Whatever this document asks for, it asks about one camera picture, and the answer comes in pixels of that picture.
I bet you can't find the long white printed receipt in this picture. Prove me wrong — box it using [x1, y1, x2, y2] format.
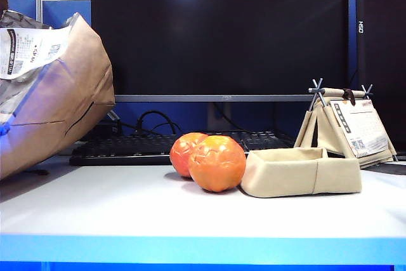
[0, 25, 72, 81]

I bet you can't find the beige fabric tray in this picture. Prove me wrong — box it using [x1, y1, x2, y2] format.
[240, 147, 363, 198]

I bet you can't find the black computer keyboard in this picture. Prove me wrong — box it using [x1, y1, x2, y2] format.
[69, 130, 296, 166]

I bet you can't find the grey monitor stand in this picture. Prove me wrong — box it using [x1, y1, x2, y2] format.
[207, 102, 223, 132]

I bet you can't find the brown printed paper bag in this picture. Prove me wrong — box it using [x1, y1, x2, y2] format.
[0, 0, 115, 180]

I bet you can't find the black HSD computer monitor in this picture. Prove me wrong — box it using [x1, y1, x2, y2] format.
[355, 0, 406, 155]

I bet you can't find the beige fabric calendar stand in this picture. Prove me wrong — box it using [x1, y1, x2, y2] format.
[293, 77, 398, 169]

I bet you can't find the white desk calendar card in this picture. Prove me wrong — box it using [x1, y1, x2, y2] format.
[329, 99, 390, 159]

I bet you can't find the large black computer monitor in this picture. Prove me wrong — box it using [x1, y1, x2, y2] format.
[91, 0, 350, 103]

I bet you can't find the large orange fruit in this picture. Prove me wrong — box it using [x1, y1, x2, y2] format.
[188, 135, 247, 193]

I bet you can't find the black power cable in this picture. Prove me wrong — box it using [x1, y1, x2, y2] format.
[136, 110, 183, 135]

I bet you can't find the reddish orange fruit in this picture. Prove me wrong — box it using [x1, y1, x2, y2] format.
[169, 132, 210, 178]

